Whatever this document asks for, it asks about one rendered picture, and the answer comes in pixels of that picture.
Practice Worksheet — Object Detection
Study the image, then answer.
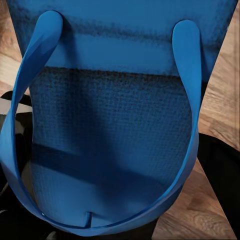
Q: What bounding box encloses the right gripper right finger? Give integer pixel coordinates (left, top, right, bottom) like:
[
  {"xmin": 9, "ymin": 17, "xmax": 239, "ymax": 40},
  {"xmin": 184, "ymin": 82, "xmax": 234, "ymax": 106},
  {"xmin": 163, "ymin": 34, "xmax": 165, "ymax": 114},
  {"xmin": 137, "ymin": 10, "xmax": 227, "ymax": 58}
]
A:
[{"xmin": 197, "ymin": 133, "xmax": 240, "ymax": 240}]

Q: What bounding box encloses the sandal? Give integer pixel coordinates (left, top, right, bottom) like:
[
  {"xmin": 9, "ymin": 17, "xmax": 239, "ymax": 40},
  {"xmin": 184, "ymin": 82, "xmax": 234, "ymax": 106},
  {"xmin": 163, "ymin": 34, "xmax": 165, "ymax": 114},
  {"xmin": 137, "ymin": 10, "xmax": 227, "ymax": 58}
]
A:
[{"xmin": 0, "ymin": 0, "xmax": 238, "ymax": 237}]

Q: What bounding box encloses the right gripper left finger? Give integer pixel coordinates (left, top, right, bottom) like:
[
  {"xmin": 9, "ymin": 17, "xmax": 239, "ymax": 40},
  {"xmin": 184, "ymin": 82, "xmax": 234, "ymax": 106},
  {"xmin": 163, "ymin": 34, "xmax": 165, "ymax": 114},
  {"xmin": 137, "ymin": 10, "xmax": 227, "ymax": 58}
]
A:
[{"xmin": 0, "ymin": 133, "xmax": 26, "ymax": 193}]

